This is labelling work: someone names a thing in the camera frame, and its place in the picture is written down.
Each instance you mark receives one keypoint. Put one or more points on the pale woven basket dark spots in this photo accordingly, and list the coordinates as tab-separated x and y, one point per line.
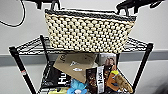
86	31

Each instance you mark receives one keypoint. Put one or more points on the box with colourful picture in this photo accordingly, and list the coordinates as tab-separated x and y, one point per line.
108	61

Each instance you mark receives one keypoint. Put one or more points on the orange toy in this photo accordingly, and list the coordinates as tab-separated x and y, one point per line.
114	74

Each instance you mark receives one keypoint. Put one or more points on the brown plush toy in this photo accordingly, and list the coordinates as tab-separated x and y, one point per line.
120	84

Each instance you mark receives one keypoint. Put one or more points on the tall black white box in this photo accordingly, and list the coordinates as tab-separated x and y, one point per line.
95	80

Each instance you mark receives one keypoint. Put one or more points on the blue plush toy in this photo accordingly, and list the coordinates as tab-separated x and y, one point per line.
77	87

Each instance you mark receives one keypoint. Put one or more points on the yellow green toy bowls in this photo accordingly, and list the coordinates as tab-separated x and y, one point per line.
58	91

